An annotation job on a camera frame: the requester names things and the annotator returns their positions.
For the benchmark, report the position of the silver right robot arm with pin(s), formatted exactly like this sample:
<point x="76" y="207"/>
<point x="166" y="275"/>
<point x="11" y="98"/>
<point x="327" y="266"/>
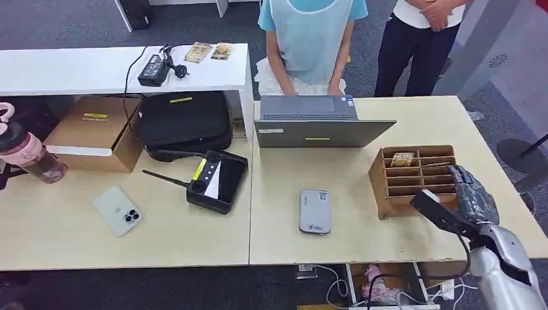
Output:
<point x="501" y="265"/>

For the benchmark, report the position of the white power adapter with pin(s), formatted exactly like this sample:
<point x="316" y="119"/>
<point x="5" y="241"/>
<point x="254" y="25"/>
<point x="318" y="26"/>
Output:
<point x="448" y="291"/>

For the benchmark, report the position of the white table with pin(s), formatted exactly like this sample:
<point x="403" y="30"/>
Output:
<point x="220" y="5"/>

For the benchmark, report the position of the white shelf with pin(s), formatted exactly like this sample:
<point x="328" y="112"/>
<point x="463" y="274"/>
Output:
<point x="85" y="68"/>

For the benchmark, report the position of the pink water bottle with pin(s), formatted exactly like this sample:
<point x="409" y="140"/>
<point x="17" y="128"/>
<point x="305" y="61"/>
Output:
<point x="29" y="154"/>

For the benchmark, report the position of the metal desk bracket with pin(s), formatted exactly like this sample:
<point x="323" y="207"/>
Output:
<point x="305" y="272"/>

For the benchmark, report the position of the white crate frame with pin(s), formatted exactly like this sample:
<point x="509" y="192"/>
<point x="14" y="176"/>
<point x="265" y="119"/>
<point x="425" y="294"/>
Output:
<point x="350" y="284"/>

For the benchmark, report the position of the brown cardboard box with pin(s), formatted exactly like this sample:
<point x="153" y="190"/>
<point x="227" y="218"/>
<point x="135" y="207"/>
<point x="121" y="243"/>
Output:
<point x="89" y="124"/>

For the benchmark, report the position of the dark cabinet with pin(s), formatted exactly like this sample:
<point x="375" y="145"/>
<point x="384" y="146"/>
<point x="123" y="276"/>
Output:
<point x="133" y="13"/>

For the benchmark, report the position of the wooden card box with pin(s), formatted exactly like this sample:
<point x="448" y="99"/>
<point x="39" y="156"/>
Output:
<point x="379" y="188"/>

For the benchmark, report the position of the black bag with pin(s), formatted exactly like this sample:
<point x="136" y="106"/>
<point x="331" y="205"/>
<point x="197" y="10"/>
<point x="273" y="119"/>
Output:
<point x="183" y="119"/>

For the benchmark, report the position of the black power adapter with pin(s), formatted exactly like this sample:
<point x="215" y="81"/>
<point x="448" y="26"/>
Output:
<point x="153" y="71"/>

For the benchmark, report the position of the grey laptop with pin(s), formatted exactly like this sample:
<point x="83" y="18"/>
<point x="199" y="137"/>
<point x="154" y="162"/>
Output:
<point x="321" y="132"/>

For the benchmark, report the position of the small printed box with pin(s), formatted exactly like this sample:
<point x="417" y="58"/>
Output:
<point x="239" y="127"/>

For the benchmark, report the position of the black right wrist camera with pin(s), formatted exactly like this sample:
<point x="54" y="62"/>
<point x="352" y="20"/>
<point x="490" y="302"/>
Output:
<point x="436" y="212"/>

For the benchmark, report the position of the grey pocket wifi router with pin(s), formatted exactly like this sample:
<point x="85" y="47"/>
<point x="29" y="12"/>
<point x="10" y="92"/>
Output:
<point x="314" y="214"/>

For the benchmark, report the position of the person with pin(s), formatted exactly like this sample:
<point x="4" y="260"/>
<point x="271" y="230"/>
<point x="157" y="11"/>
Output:
<point x="411" y="55"/>
<point x="308" y="43"/>

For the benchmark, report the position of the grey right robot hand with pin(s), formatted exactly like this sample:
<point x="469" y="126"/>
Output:
<point x="475" y="201"/>

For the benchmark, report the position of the printed card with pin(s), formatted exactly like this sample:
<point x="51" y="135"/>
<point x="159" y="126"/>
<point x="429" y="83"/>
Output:
<point x="198" y="52"/>
<point x="221" y="51"/>
<point x="434" y="164"/>
<point x="402" y="159"/>

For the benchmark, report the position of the yellow floor item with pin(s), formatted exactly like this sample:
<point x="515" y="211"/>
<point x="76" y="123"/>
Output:
<point x="319" y="307"/>

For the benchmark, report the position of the pink cloth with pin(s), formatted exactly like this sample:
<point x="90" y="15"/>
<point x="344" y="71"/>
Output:
<point x="377" y="284"/>

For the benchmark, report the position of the black remote controller with antenna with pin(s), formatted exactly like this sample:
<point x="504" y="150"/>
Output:
<point x="226" y="179"/>

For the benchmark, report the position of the white smartphone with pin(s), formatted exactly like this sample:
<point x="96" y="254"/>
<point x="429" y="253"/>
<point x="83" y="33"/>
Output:
<point x="114" y="209"/>

